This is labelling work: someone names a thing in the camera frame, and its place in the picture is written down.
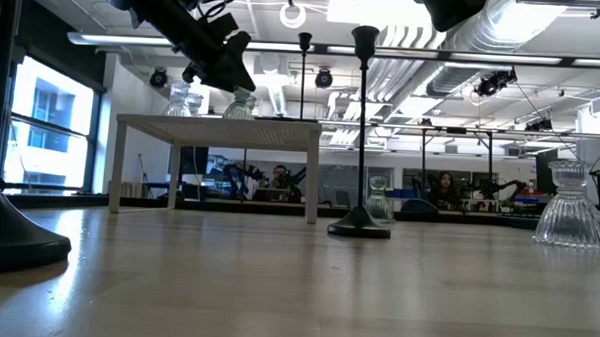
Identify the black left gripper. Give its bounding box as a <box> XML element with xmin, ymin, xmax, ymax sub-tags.
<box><xmin>127</xmin><ymin>0</ymin><xmax>260</xmax><ymax>92</ymax></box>

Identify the tall black metal candlestick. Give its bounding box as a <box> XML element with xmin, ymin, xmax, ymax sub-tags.
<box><xmin>0</xmin><ymin>0</ymin><xmax>82</xmax><ymax>280</ymax></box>
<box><xmin>326</xmin><ymin>24</ymin><xmax>400</xmax><ymax>241</ymax></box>
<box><xmin>295</xmin><ymin>31</ymin><xmax>314</xmax><ymax>122</ymax></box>

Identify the clear ribbed glass candle holder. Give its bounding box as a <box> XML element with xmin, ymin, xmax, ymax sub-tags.
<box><xmin>363</xmin><ymin>174</ymin><xmax>399</xmax><ymax>227</ymax></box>
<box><xmin>532</xmin><ymin>157</ymin><xmax>600</xmax><ymax>250</ymax></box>

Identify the white perforated metal shelf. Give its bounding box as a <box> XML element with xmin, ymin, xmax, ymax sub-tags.
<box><xmin>106</xmin><ymin>112</ymin><xmax>323</xmax><ymax>225</ymax></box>

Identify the black ceiling spotlight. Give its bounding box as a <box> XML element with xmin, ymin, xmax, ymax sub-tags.
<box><xmin>149</xmin><ymin>66</ymin><xmax>170</xmax><ymax>89</ymax></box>
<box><xmin>314</xmin><ymin>67</ymin><xmax>335</xmax><ymax>90</ymax></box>

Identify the long ceiling light strip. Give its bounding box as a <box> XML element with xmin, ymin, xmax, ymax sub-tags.
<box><xmin>66</xmin><ymin>29</ymin><xmax>600</xmax><ymax>69</ymax></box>

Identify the person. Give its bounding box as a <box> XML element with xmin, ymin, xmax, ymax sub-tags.
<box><xmin>267</xmin><ymin>162</ymin><xmax>301</xmax><ymax>203</ymax></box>
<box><xmin>428</xmin><ymin>170</ymin><xmax>461</xmax><ymax>210</ymax></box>

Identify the large window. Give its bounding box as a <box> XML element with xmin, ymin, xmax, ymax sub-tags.
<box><xmin>0</xmin><ymin>52</ymin><xmax>100</xmax><ymax>195</ymax></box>

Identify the black monitor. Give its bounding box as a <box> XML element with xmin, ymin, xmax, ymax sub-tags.
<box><xmin>533</xmin><ymin>146</ymin><xmax>560</xmax><ymax>197</ymax></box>

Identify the thin black stand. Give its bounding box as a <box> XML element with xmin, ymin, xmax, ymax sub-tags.
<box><xmin>587</xmin><ymin>167</ymin><xmax>600</xmax><ymax>216</ymax></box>

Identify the white ring ceiling lamp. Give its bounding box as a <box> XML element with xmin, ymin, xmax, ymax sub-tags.
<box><xmin>278</xmin><ymin>1</ymin><xmax>308</xmax><ymax>30</ymax></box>

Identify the black metal frame stand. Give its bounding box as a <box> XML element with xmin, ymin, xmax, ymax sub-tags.
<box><xmin>417</xmin><ymin>125</ymin><xmax>496</xmax><ymax>191</ymax></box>

